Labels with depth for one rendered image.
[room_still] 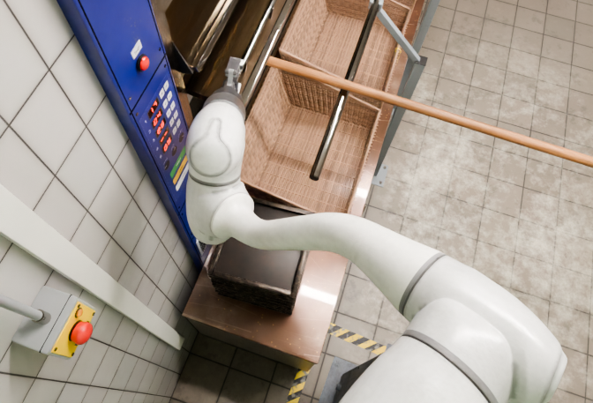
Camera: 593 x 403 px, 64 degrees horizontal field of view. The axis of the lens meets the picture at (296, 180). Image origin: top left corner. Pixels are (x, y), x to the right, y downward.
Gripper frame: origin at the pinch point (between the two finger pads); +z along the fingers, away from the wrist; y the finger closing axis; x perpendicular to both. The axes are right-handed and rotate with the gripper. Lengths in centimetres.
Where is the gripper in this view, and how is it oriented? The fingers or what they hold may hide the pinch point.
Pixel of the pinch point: (235, 76)
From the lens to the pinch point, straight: 120.7
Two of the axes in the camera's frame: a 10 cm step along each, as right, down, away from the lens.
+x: 9.9, 1.4, 0.9
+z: 0.0, -5.4, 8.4
